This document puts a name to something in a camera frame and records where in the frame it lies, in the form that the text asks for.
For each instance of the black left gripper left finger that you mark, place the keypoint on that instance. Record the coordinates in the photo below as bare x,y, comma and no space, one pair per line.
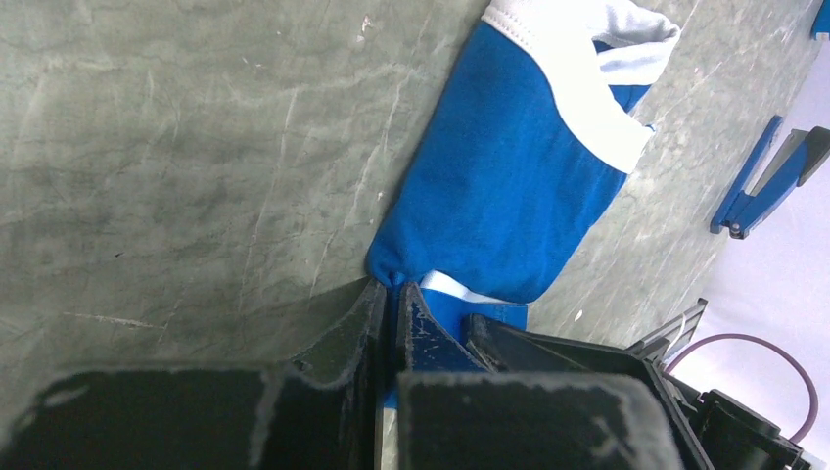
320,409

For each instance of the blue black handheld device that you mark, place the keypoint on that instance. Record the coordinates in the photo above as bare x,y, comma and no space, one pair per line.
798,158

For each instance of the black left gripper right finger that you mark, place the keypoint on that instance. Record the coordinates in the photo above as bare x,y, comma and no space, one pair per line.
455,413

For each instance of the small blue block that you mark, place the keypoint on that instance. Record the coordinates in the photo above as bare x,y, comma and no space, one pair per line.
821,25

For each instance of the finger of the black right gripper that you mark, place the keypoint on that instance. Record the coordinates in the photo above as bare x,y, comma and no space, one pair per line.
503,348

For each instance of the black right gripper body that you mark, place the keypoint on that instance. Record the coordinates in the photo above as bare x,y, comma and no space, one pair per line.
730,434

